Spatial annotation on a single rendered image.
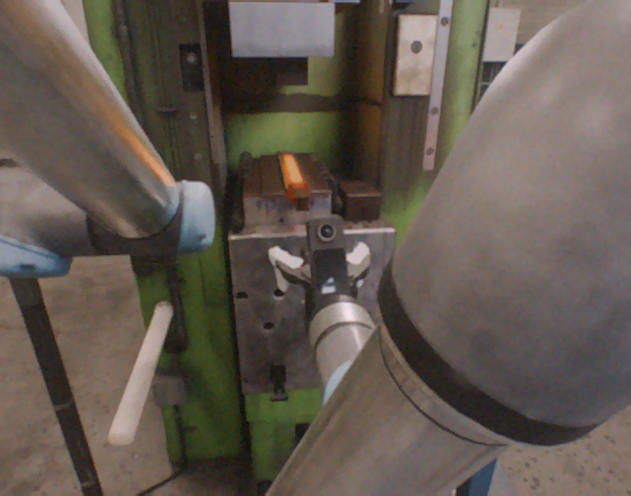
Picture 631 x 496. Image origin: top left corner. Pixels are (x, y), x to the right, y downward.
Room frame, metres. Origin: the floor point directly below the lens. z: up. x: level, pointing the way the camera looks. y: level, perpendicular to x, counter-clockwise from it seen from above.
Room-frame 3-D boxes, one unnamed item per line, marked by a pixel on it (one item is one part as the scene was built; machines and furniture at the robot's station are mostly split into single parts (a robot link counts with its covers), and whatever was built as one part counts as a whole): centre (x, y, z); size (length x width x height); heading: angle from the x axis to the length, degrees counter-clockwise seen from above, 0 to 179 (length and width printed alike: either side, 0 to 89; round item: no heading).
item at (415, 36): (1.09, -0.24, 1.27); 0.09 x 0.02 x 0.17; 98
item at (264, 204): (1.13, 0.09, 0.96); 0.42 x 0.20 x 0.09; 8
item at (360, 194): (1.00, -0.11, 0.95); 0.12 x 0.08 x 0.06; 8
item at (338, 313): (0.40, -0.04, 0.98); 0.08 x 0.05 x 0.08; 97
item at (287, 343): (1.14, 0.03, 0.69); 0.56 x 0.38 x 0.45; 8
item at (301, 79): (1.17, 0.07, 1.24); 0.30 x 0.07 x 0.06; 8
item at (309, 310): (0.48, -0.02, 0.97); 0.12 x 0.08 x 0.09; 7
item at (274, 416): (1.14, 0.03, 0.23); 0.55 x 0.37 x 0.47; 8
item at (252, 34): (1.13, 0.09, 1.32); 0.42 x 0.20 x 0.10; 8
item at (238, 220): (1.05, 0.19, 0.93); 0.40 x 0.03 x 0.03; 8
